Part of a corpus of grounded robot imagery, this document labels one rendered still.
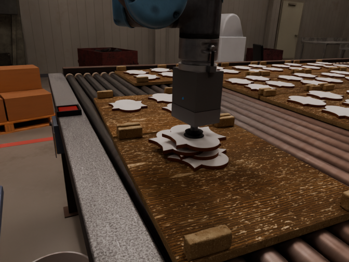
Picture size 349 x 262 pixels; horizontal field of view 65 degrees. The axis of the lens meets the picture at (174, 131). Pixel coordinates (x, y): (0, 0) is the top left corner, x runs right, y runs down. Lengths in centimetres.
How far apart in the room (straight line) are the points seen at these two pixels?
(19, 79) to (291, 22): 916
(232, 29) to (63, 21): 389
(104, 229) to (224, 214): 18
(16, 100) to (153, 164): 315
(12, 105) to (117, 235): 328
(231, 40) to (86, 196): 630
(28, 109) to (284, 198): 339
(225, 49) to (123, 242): 629
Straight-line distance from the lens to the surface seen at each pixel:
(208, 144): 54
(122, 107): 91
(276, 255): 41
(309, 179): 57
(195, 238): 34
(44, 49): 727
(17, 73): 393
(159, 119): 81
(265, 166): 59
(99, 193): 51
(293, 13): 1113
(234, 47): 675
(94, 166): 61
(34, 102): 367
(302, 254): 43
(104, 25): 747
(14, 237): 199
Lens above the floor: 119
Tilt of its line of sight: 21 degrees down
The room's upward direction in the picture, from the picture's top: 2 degrees clockwise
